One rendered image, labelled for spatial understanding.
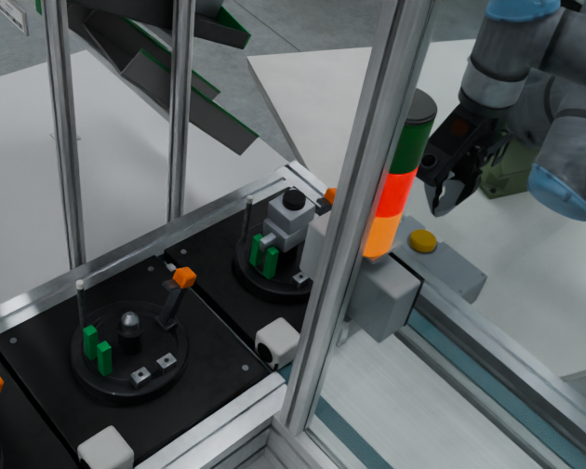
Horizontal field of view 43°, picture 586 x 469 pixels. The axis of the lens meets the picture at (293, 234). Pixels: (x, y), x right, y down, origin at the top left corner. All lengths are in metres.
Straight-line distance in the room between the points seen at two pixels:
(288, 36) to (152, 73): 2.47
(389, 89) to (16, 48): 2.78
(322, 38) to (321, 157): 2.10
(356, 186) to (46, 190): 0.79
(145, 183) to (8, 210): 0.23
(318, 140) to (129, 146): 0.36
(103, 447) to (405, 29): 0.55
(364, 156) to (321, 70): 1.08
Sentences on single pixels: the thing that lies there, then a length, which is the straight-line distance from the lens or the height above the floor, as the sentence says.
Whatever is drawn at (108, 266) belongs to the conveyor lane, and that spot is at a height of 0.95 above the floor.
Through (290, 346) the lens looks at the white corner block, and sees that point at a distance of 0.95.
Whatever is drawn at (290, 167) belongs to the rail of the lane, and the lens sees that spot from 1.23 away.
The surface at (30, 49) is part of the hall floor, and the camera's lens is 3.25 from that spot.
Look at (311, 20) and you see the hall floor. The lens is 3.61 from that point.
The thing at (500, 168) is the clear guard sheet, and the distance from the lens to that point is 0.53.
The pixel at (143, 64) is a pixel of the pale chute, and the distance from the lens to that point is 1.00.
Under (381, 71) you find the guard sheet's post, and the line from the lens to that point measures 0.56.
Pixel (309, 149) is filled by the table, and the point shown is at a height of 0.86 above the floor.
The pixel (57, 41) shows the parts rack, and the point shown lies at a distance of 0.86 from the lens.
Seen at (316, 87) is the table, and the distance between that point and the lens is 1.61.
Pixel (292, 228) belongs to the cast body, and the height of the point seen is 1.08.
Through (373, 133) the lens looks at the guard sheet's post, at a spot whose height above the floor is 1.41.
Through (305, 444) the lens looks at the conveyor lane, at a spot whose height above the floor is 0.96.
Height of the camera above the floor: 1.75
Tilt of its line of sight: 45 degrees down
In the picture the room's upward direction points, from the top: 12 degrees clockwise
